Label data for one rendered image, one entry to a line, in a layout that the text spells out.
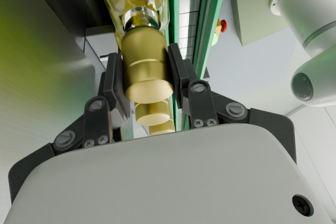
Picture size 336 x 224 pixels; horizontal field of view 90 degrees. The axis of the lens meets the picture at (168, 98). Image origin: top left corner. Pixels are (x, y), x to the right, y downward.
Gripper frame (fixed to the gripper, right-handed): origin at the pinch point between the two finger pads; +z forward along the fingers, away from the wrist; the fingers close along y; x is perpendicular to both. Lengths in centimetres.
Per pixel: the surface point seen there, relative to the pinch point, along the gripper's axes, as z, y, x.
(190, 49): 33.9, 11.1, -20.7
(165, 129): 1.9, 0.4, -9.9
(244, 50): 52, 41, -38
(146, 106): 1.2, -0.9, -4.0
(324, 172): 73, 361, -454
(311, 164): 100, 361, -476
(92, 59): 29.5, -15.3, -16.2
